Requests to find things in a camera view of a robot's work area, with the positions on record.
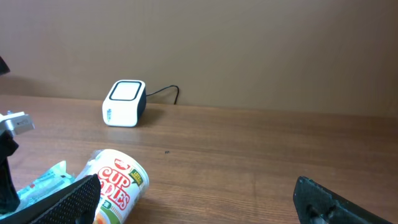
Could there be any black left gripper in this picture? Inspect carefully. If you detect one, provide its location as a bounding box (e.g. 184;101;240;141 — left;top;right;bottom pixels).
1;130;20;214

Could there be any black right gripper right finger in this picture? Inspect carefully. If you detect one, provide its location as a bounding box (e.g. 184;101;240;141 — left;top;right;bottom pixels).
293;176;391;224

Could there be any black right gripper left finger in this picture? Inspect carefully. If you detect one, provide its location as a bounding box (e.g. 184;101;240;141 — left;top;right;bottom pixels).
1;174;101;224

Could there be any light green snack packet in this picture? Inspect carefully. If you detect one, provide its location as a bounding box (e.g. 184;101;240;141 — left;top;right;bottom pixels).
1;161;75;219

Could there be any white barcode scanner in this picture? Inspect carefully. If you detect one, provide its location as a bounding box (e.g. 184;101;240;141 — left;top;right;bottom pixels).
102;80;146;128

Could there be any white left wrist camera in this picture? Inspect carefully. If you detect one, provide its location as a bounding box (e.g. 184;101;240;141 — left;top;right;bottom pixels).
1;111;35;137

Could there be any black scanner cable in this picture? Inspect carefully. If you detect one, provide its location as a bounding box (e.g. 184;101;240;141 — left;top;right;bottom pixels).
145;85;180;106

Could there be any cup noodles cup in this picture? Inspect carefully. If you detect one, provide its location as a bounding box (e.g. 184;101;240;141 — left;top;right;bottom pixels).
76;149;149;224

